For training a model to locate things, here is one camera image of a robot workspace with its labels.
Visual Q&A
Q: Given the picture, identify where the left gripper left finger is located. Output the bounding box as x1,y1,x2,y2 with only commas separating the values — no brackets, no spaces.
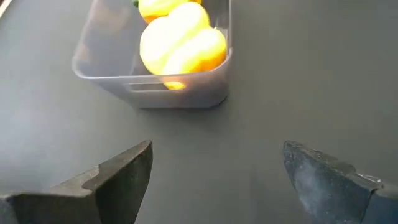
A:
0,139,154,224

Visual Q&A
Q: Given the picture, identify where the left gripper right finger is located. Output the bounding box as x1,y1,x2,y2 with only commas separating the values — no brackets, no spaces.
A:
282,139,398,224

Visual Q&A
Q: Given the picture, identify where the yellow bell pepper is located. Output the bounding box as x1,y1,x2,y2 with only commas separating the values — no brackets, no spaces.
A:
132,0,203,25
139,1,228,91

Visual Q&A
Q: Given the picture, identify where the translucent grey plastic bin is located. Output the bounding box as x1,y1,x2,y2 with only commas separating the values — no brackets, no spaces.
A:
71,0,234,110

